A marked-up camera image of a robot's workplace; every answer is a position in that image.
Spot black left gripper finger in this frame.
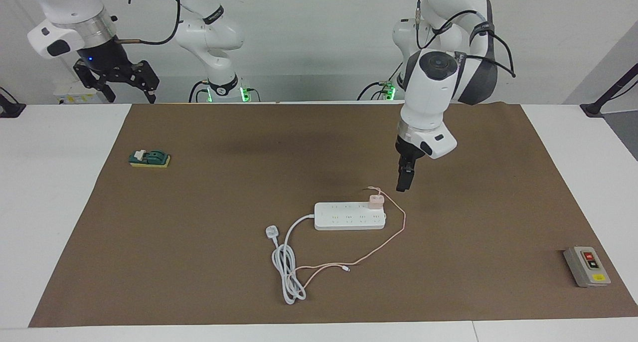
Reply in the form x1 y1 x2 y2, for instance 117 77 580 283
397 166 416 193

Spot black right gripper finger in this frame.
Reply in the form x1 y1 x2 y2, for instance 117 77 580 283
124 61 160 104
74 66 117 104

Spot pink charging cable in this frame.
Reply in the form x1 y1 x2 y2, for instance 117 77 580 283
292 186 407 289

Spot white power strip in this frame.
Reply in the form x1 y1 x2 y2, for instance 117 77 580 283
314 201 387 231

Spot black table clamp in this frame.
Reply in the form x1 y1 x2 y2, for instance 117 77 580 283
0 86 26 118

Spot brown table mat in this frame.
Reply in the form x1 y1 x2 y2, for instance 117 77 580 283
28 103 638 329

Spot white wall socket box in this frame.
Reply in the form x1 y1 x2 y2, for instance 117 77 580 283
54 87 106 105

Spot black right base cables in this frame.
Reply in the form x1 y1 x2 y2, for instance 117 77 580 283
188 80 261 103

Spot black base cables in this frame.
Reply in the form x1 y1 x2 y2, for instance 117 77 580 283
188 80 261 103
356 58 405 102

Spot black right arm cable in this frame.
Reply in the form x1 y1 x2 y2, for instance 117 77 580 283
115 0 181 46

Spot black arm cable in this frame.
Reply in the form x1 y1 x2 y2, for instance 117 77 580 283
415 0 516 78
115 0 181 46

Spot black left base cables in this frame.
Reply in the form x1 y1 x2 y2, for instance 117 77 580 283
356 58 405 102

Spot green knife switch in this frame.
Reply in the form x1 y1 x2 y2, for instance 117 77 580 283
129 149 171 169

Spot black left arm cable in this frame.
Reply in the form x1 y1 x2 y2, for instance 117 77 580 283
415 0 516 78

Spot black camera stand clamp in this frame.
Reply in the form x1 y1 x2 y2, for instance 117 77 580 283
580 63 638 118

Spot grey push-button switch box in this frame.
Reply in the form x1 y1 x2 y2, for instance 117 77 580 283
563 246 612 288

